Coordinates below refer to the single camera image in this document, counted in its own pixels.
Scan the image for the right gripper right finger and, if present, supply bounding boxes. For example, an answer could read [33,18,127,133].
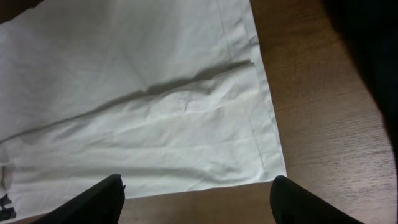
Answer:
[270,175,362,224]

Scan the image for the white polo shirt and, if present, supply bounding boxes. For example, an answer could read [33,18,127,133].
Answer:
[1,0,286,220]

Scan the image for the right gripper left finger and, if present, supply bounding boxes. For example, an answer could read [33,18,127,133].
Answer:
[32,174,125,224]

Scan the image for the black garment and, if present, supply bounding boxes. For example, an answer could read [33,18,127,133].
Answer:
[323,0,397,153]

